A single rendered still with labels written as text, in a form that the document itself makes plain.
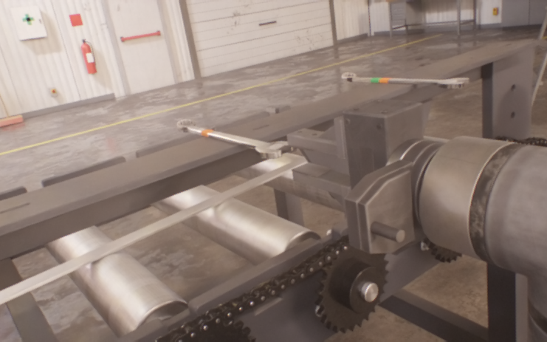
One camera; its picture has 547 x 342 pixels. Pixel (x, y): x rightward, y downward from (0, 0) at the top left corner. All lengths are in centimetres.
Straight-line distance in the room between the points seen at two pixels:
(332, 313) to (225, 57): 1045
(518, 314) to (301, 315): 75
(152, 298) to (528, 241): 62
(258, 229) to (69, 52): 908
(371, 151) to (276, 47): 1156
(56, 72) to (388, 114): 956
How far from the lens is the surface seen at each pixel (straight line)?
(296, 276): 76
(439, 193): 37
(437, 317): 167
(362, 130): 43
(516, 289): 143
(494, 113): 121
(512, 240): 35
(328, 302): 84
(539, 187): 35
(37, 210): 57
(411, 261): 107
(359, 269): 84
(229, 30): 1125
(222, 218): 110
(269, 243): 96
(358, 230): 37
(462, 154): 38
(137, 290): 88
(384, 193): 37
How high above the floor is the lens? 134
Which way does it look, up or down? 19 degrees down
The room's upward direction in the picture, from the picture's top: 9 degrees counter-clockwise
